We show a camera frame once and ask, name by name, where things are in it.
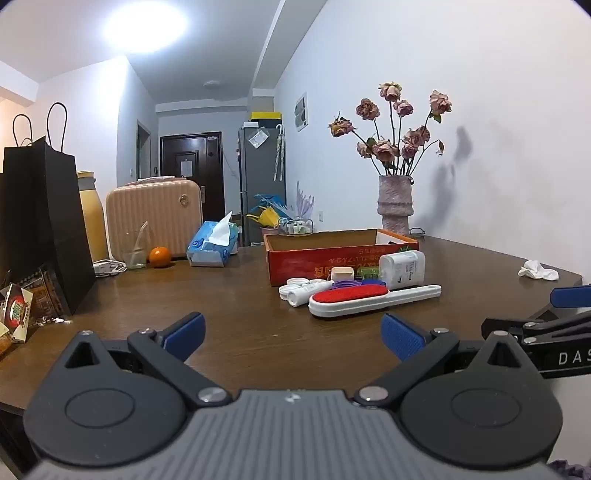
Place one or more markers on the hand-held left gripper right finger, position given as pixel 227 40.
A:
pixel 399 337

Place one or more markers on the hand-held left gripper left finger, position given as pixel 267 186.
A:
pixel 184 332

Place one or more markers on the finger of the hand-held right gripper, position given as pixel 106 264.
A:
pixel 501 328
pixel 572 296

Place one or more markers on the small blue plastic cap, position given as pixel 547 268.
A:
pixel 374 281

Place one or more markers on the red and white lint brush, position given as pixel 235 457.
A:
pixel 351 297

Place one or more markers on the large white plastic bottle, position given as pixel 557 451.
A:
pixel 404 270

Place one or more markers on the beige charger plug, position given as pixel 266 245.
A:
pixel 342 273

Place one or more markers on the small white flip-cap bottle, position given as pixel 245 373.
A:
pixel 300 293

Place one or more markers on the red cardboard box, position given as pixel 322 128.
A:
pixel 314 263

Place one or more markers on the crumpled white tissue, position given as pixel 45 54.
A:
pixel 538 271

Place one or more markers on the orange fruit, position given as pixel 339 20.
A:
pixel 160 257

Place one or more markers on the blue tissue pack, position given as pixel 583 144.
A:
pixel 210 249

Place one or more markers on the clear glass cup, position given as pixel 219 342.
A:
pixel 131 258

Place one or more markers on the clear drinking straw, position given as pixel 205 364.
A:
pixel 143 230

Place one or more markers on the purple cloth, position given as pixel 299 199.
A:
pixel 572 470

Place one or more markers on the pink ribbed suitcase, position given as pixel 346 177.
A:
pixel 157 217

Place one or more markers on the small pink pot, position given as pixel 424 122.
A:
pixel 268 230

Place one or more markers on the pink ceramic vase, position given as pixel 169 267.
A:
pixel 395 203

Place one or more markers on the yellow watering can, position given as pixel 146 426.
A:
pixel 267 217

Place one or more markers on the yellow thermos jug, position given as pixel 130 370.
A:
pixel 92 217

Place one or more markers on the clear organizer with small bottles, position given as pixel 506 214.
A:
pixel 298 227

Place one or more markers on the dark entrance door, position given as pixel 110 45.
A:
pixel 207 180

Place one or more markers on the blue folding rack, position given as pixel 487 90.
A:
pixel 272 201

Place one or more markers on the purple feather decoration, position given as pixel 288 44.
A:
pixel 305 203

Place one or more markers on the paper notice on door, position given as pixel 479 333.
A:
pixel 185 168

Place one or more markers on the red and white snack packet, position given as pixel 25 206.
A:
pixel 16 311

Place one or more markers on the grey refrigerator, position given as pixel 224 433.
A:
pixel 261 180

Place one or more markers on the black paper bag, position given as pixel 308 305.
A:
pixel 41 217

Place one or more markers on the side room doorway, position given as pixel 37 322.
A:
pixel 143 152

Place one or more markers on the bunch of dried pink roses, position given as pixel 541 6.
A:
pixel 383 150

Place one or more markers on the white folded umbrella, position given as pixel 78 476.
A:
pixel 279 152

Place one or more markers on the paper note on refrigerator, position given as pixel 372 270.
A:
pixel 258 138

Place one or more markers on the yellow box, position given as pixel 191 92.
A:
pixel 265 117

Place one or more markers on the small round ceiling lamp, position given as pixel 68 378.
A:
pixel 212 84

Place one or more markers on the bright ceiling lamp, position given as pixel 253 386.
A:
pixel 145 23

